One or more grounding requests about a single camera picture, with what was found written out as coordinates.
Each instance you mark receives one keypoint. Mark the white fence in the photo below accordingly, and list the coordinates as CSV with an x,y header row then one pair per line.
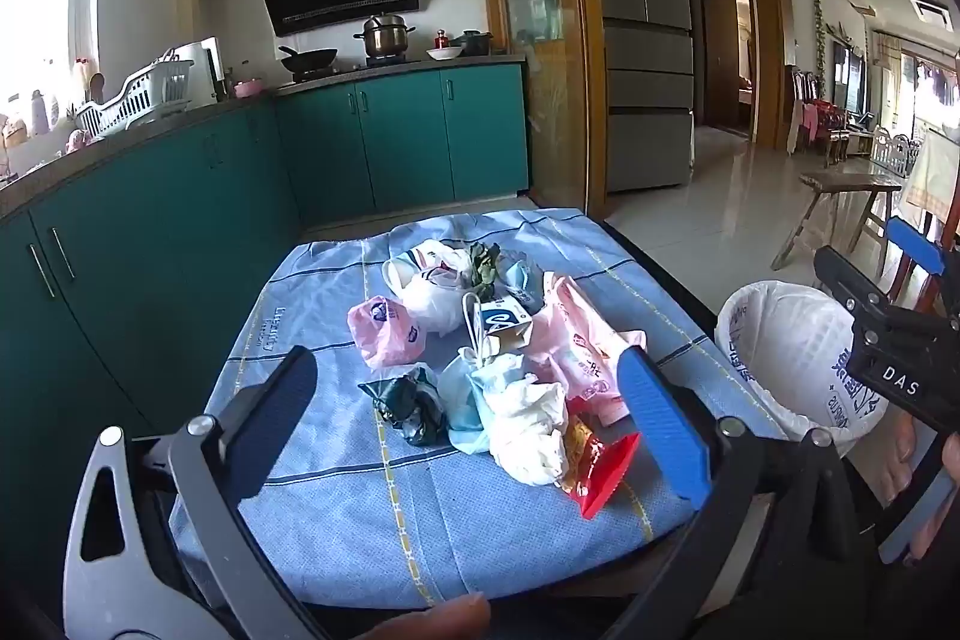
x,y
896,154

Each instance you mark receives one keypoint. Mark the black wok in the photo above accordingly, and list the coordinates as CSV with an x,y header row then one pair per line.
x,y
311,59

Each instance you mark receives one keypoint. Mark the white tissue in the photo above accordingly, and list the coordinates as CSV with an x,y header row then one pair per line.
x,y
529,437

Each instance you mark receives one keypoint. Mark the white dish rack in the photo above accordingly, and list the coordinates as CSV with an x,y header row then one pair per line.
x,y
135,100

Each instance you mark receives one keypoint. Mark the dark lidded pot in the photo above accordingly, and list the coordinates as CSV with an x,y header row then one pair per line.
x,y
474,44

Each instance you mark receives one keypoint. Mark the pink bowl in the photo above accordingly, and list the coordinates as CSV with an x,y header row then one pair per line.
x,y
247,88

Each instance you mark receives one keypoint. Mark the green wall garland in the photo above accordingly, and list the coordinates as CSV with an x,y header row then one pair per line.
x,y
819,25

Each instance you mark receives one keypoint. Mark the small pink plastic bag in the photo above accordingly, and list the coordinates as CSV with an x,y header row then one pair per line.
x,y
382,332

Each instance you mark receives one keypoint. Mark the cream hanging cloth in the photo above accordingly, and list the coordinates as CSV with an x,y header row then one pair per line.
x,y
934,179

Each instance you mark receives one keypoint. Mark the white tissue bag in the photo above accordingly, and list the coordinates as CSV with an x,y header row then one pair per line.
x,y
461,400

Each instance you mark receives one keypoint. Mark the ceiling air vent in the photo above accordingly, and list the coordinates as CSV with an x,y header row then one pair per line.
x,y
931,12

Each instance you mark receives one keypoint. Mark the black gas stove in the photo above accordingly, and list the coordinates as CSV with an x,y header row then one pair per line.
x,y
390,64

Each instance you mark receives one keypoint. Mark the red snack wrapper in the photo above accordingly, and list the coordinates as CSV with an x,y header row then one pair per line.
x,y
600,475

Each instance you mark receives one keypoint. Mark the teal base cabinet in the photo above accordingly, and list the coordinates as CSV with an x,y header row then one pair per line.
x,y
135,250
412,138

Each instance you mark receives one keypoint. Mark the white bottle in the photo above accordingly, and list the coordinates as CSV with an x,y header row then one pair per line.
x,y
39,114

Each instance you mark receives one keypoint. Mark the white plastic bag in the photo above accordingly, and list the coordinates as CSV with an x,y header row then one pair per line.
x,y
433,304

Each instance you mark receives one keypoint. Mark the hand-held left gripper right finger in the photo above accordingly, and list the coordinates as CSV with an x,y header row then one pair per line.
x,y
664,430

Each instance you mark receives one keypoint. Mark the white bowl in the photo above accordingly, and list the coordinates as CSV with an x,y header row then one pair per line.
x,y
445,54

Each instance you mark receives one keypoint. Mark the wooden chair with pink cloth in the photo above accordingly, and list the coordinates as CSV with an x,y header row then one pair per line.
x,y
814,119

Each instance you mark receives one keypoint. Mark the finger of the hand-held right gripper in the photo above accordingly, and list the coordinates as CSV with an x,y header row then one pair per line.
x,y
911,246
855,284

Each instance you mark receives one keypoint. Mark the steel stock pot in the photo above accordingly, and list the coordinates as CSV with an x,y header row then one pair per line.
x,y
385,40

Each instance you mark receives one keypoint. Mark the dark green wrapper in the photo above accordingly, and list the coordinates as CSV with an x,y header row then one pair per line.
x,y
409,407

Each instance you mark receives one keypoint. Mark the large pink plastic bag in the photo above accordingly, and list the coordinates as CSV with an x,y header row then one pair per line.
x,y
577,347

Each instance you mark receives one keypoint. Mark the wooden bench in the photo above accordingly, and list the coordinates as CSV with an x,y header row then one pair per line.
x,y
847,184

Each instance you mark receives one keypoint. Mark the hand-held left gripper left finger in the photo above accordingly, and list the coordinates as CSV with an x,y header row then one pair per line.
x,y
277,419

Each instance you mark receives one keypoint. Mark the green vegetable leaves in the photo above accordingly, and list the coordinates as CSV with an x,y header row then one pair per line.
x,y
484,269

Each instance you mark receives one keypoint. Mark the grey refrigerator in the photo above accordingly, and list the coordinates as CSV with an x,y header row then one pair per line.
x,y
645,85

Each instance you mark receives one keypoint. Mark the striped paper cup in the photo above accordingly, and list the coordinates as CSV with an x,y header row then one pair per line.
x,y
397,272

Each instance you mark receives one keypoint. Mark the white and blue ointment box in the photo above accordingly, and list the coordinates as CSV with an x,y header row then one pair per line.
x,y
502,321

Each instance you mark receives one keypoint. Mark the blue checked tablecloth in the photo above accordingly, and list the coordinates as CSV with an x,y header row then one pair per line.
x,y
337,497

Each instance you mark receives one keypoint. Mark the bin with white liner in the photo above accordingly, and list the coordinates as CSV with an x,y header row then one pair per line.
x,y
787,355

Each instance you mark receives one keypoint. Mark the person's right hand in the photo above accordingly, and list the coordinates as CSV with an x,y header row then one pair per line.
x,y
896,464

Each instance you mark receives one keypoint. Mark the light blue face mask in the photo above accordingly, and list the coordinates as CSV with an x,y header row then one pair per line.
x,y
521,281

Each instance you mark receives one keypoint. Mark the white kitchen appliance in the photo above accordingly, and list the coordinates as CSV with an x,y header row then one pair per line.
x,y
202,70

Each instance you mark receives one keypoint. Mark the person's left hand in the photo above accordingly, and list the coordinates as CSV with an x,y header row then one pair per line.
x,y
427,619

